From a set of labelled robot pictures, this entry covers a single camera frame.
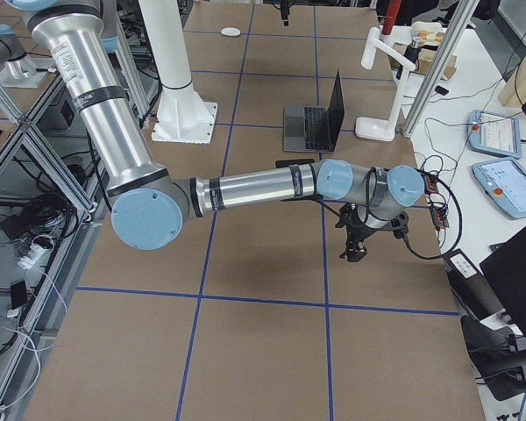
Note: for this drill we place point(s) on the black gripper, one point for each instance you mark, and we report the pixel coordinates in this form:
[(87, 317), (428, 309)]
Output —
[(284, 10), (360, 235)]

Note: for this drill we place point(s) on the grey laptop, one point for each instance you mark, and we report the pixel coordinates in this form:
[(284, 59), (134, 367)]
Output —
[(313, 129)]

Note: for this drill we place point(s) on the black mouse pad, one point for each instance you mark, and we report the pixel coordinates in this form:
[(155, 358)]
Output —
[(293, 162)]

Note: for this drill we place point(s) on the white computer mouse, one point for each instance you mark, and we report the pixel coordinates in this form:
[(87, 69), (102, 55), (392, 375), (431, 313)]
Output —
[(230, 32)]

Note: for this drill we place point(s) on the white desk lamp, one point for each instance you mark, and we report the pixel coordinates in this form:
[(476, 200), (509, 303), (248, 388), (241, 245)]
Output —
[(381, 102)]

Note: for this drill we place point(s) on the orange circuit board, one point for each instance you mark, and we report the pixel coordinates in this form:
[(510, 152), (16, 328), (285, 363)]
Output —
[(437, 204)]

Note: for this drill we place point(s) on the red pole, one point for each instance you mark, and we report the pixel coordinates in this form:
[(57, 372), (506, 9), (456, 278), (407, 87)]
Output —
[(391, 16)]

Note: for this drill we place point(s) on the brown paper table cover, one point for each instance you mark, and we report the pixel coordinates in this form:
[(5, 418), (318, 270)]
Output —
[(250, 314)]

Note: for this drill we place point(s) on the cardboard box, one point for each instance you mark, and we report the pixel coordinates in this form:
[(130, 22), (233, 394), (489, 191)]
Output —
[(426, 58)]

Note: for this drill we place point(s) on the black monitor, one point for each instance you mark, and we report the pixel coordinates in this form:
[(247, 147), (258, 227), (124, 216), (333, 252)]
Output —
[(505, 271)]

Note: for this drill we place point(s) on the lower teach pendant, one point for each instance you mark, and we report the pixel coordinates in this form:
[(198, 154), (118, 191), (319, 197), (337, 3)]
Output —
[(504, 181)]

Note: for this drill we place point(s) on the teach pendant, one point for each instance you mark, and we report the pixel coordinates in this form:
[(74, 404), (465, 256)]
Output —
[(494, 134), (504, 181)]

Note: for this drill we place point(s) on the upper teach pendant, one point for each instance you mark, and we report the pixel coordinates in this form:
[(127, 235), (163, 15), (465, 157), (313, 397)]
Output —
[(494, 134)]

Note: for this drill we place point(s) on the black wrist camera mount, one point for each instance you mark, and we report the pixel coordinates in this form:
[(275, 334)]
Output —
[(400, 225)]

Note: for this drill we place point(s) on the white central pedestal column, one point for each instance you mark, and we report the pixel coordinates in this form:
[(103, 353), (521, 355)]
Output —
[(183, 116)]

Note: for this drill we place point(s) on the aluminium frame post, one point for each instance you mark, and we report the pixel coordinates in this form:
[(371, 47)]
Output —
[(452, 36)]

